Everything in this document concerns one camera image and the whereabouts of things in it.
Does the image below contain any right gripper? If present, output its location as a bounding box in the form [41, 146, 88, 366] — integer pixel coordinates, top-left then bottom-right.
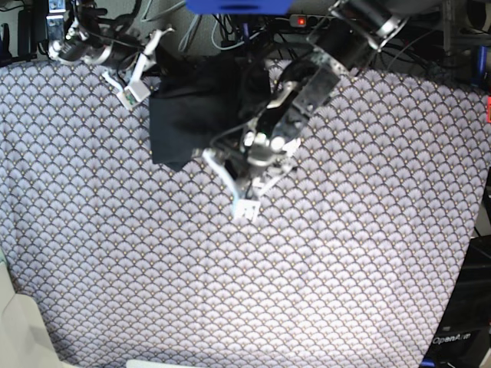
[102, 27, 175, 110]

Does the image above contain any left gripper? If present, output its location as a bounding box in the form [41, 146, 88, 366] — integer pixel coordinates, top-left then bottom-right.
[202, 130, 301, 221]

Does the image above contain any dark navy T-shirt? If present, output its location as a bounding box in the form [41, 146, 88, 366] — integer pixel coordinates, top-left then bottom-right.
[149, 54, 271, 171]

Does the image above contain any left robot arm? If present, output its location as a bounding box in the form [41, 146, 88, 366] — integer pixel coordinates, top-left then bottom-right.
[203, 1, 409, 221]

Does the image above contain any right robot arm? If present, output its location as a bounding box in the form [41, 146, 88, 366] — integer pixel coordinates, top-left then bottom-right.
[45, 1, 180, 110]

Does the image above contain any fan patterned table cloth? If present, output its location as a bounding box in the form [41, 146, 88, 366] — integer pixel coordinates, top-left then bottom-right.
[1, 63, 490, 367]

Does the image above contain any red clamp right edge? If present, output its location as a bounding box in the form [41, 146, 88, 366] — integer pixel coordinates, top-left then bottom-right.
[486, 96, 491, 123]

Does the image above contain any black OpenArm box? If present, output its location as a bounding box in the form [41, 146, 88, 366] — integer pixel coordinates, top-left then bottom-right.
[420, 235, 490, 367]

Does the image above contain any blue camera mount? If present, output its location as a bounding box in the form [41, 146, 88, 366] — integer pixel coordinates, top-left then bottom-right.
[186, 0, 292, 15]

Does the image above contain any black cable bundle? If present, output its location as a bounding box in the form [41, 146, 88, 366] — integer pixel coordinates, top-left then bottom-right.
[141, 0, 269, 58]

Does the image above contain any white power strip red switch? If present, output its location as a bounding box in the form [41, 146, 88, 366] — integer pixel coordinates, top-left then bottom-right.
[288, 14, 319, 28]

